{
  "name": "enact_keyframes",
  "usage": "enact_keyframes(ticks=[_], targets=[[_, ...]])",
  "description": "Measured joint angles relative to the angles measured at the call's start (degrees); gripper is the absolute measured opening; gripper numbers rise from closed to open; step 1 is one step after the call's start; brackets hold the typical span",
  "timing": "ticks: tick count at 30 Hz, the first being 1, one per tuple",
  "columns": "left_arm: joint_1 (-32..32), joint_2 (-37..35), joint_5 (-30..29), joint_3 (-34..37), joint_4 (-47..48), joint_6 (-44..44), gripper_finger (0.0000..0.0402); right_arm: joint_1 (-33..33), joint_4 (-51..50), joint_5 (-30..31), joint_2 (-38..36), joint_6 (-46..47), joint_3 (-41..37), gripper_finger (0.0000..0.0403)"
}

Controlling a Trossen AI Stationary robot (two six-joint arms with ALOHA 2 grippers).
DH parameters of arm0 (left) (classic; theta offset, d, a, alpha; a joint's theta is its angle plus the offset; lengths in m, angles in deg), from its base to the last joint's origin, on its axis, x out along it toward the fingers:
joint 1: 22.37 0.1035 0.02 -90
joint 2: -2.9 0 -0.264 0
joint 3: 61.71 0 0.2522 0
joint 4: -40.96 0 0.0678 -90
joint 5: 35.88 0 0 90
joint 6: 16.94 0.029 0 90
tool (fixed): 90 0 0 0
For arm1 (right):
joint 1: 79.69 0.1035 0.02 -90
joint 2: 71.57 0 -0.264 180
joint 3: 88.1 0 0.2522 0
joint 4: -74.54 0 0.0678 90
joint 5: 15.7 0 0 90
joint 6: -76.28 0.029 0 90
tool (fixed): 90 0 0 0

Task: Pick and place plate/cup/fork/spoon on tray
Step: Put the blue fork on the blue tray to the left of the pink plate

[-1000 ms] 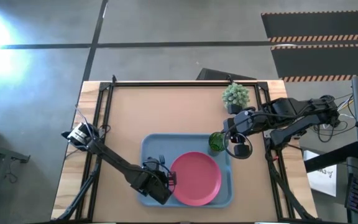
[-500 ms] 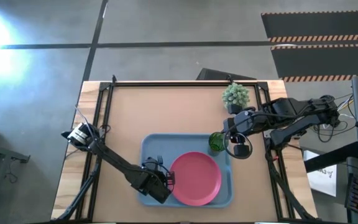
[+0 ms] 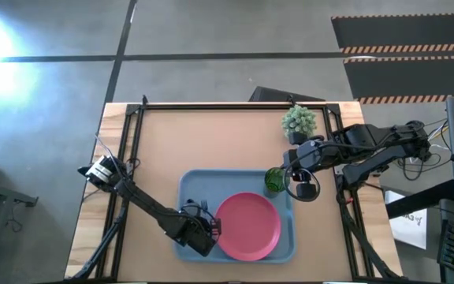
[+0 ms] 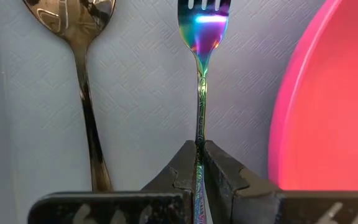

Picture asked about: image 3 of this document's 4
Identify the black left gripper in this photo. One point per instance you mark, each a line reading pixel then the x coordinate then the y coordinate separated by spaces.
pixel 191 234

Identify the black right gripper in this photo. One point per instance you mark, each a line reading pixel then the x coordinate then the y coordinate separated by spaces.
pixel 306 155

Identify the iridescent blue metal fork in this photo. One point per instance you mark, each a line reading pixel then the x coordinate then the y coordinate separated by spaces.
pixel 204 204

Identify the green translucent plastic cup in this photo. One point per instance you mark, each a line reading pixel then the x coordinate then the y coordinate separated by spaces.
pixel 275 179

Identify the pink plastic plate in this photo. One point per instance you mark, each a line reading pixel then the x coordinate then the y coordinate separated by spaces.
pixel 248 226

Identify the light blue plastic tray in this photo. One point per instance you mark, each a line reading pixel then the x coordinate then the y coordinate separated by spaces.
pixel 235 181

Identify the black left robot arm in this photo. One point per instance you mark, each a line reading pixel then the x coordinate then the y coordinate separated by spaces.
pixel 144 201

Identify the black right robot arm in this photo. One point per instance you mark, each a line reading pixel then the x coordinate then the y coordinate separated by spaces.
pixel 369 138

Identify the small green potted plant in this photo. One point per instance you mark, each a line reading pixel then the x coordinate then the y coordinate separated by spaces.
pixel 298 120

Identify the black monitor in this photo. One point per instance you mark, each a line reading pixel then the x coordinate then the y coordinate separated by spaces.
pixel 274 95

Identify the white printed paper sheet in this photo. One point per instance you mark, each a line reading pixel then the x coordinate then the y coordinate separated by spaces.
pixel 408 232

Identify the black desk edge bar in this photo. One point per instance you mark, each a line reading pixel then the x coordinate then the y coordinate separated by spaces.
pixel 420 201

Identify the black hazard-striped floor mat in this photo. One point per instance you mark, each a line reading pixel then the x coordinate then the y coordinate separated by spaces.
pixel 408 79
pixel 404 31

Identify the black aluminium table frame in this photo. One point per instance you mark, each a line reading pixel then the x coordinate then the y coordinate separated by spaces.
pixel 231 106

